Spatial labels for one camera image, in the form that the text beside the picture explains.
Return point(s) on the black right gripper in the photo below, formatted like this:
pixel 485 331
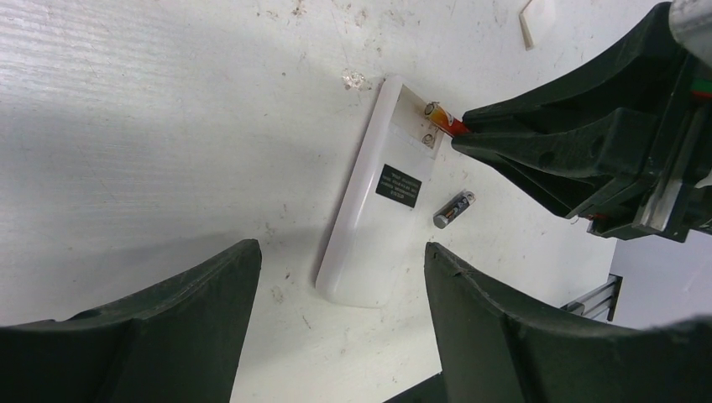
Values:
pixel 605 111

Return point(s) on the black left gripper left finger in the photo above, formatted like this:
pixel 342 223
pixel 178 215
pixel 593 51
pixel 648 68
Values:
pixel 179 340

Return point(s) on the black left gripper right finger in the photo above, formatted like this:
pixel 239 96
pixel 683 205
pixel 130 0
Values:
pixel 497 344

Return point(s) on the white battery cover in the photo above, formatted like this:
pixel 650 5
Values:
pixel 537 19

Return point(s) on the dark battery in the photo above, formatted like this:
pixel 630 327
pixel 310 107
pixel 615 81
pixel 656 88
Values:
pixel 453 209

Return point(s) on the red orange battery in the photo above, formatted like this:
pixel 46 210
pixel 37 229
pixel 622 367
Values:
pixel 444 121

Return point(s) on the white remote control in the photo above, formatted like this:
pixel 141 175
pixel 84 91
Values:
pixel 373 226

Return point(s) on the aluminium rail right edge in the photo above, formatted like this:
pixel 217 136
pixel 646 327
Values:
pixel 599 304

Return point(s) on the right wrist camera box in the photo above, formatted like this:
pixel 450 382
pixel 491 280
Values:
pixel 690 25

